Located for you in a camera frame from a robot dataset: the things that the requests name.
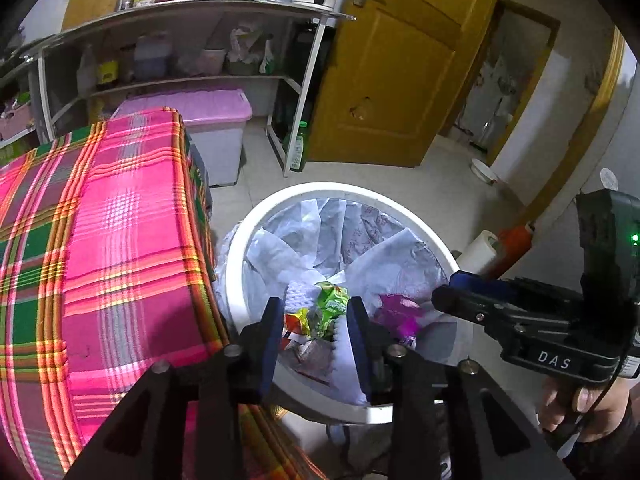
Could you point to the orange tube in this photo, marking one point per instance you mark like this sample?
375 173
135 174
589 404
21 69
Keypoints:
515 242

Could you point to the pink plaid tablecloth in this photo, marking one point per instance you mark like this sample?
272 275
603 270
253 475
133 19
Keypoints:
120 260

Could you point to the purple liquid jug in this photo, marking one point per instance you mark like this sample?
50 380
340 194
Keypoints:
151 57

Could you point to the pale plastic bin liner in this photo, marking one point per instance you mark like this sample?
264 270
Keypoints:
365 240

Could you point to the white floor bowl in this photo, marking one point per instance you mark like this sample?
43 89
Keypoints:
484 171

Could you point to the white round waste bin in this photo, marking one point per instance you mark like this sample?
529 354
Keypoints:
235 280

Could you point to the white plastic bottle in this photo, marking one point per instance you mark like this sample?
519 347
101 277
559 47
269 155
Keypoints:
87 70

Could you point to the purple snack wrapper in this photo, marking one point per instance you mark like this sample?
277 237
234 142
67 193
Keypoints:
397 312

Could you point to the pink lid storage box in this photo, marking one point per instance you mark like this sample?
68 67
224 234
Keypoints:
200 110

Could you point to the green snack wrapper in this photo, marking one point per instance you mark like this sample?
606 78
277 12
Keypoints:
330 305

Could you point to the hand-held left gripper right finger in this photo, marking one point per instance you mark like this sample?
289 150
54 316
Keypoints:
357 340

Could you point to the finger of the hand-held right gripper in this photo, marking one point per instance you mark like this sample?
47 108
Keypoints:
475 310
485 282

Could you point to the person's right forearm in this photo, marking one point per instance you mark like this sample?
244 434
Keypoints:
610 455

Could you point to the crumpled plastic bags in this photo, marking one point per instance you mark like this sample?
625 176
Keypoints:
250 50

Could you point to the wooden door frame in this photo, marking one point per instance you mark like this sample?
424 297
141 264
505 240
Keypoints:
550 35

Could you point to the yellow wooden door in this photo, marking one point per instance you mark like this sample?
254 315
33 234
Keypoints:
400 70

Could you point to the white metal shelf rack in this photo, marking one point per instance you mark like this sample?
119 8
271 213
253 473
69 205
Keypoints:
175 10

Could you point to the green floor bottle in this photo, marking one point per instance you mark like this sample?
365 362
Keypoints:
298 150

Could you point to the person's right hand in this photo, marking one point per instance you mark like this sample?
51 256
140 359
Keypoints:
585 402

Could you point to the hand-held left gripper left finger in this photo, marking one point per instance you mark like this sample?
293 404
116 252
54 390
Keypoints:
270 340

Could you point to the pink basket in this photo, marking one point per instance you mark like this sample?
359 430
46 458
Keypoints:
15 125

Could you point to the yellow label sauce bottle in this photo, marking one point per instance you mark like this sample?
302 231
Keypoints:
107 72

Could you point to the white cylinder roll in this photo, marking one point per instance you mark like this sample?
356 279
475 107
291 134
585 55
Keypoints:
477 252

